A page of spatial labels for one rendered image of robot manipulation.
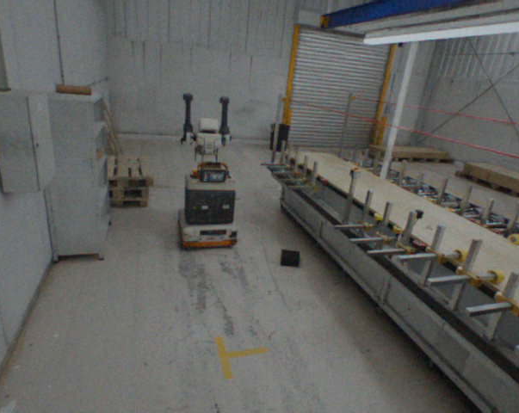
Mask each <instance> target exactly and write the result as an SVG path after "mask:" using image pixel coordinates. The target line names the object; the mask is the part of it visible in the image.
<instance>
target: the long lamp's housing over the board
mask: <svg viewBox="0 0 519 413"><path fill-rule="evenodd" d="M518 23H519V13H517V14H511V15H500V16H493V17H487V18H481V19H474V20H468V21H463V22H450V23H444V24H438V25H432V26H426V27H419V28H401V29H396V30H390V31H383V32H377V33H371V34H366V36H365V37H364V41H363V43H365V40H374V39H382V38H390V37H397V36H405V35H413V34H427V33H435V32H442V31H450V30H458V29H466V28H481V27H489V26H497V25H511V24H518Z"/></svg>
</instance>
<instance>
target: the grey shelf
mask: <svg viewBox="0 0 519 413"><path fill-rule="evenodd" d="M46 98H47V105H48V113H49V119H50V127H51V134H52V141H53V155H54V162H55V169H56V176H55V177H54V178H53V179H52V180H51V181H50V182H49V183H48V185H46V186H45V194H46V207H47V212H48V219H49V225H50V232H51V239H52V245H53V256H54V263H58V262H59V259H58V255H74V254H89V253H99V256H100V260H103V252H102V250H103V248H102V246H103V240H104V237H105V235H106V232H107V229H108V225H111V214H110V202H109V188H108V186H109V185H108V161H107V147H106V133H105V119H104V106H103V94H97V93H91V96H81V95H70V94H59V93H57V92H56V91H53V92H50V93H47V94H46ZM100 99H101V104H100ZM101 110H102V117H101ZM103 135H104V136H103ZM90 148H91V155H90ZM102 148H103V154H102V157H101V159H100V160H99V162H97V160H96V150H97V149H102ZM104 149H105V150H104ZM104 152H105V153H104ZM91 159H92V166H91ZM105 159H106V160H105ZM94 160H95V161H94ZM105 161H106V163H105ZM103 162H104V168H103ZM105 165H106V166H105ZM106 172H107V173H106ZM104 175H105V181H104ZM106 177H107V178H106ZM106 179H107V180H106ZM93 182H94V187H93ZM106 201H107V207H106ZM52 207H53V209H52ZM98 251H99V252H98ZM101 252H102V253H101ZM55 253H56V254H55Z"/></svg>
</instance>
